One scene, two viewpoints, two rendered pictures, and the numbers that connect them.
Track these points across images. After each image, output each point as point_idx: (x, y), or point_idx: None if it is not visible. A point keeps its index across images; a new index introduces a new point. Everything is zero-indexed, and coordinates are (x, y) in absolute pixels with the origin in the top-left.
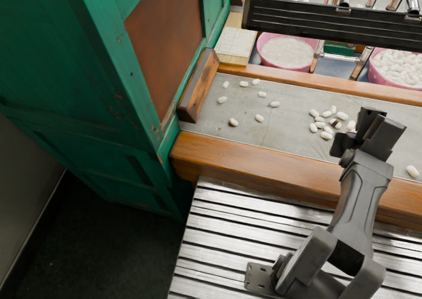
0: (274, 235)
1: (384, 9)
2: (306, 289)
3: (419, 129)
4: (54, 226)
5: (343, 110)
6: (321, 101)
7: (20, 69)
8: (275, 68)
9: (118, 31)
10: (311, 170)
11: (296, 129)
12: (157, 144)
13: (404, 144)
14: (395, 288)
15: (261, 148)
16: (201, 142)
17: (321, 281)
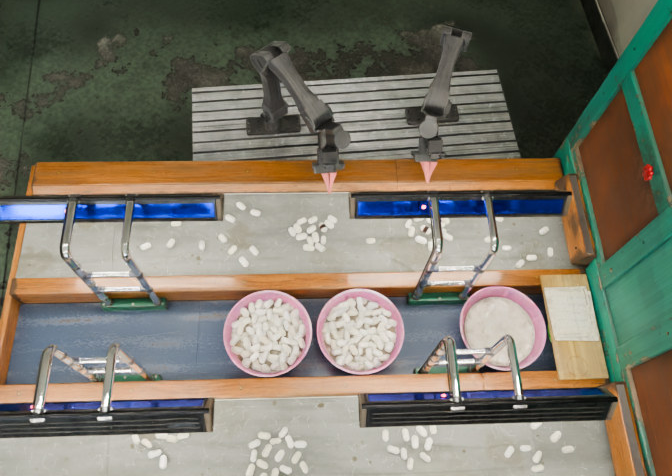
0: (446, 142)
1: (386, 466)
2: (462, 31)
3: (346, 246)
4: None
5: (419, 251)
6: (442, 257)
7: None
8: (506, 283)
9: (618, 76)
10: (438, 174)
11: (459, 218)
12: (570, 137)
13: (361, 225)
14: (357, 132)
15: (484, 187)
16: (538, 175)
17: (457, 35)
